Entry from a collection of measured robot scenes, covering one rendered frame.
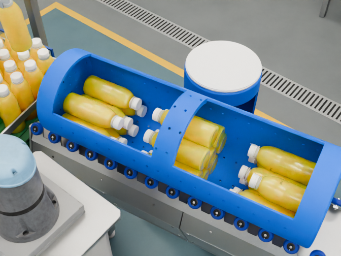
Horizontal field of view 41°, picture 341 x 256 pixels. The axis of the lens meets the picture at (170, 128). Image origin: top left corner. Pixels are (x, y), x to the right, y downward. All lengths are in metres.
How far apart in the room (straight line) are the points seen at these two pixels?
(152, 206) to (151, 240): 0.93
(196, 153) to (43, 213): 0.45
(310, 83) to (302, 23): 0.68
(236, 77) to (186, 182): 0.53
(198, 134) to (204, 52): 0.53
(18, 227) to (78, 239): 0.15
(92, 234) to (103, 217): 0.05
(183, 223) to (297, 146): 0.42
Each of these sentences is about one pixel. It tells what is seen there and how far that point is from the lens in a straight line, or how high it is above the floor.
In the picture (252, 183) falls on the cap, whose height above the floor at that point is 1.12.
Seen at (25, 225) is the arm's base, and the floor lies 1.23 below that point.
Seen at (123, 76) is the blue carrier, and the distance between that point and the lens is 1.54.
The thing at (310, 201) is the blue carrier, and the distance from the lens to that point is 1.17.
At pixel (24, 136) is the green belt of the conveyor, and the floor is 0.90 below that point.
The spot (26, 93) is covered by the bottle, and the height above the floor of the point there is 1.03.
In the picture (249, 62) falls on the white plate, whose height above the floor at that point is 1.04.
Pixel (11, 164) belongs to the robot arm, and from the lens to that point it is 0.96.
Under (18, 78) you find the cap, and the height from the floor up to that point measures 1.09.
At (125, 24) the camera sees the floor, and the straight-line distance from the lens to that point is 3.63.
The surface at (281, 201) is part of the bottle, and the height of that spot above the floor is 1.12.
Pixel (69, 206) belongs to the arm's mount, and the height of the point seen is 1.18.
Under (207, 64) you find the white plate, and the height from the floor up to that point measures 1.04.
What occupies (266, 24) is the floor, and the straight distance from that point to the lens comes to 3.70.
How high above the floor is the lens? 2.14
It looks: 49 degrees down
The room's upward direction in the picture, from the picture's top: straight up
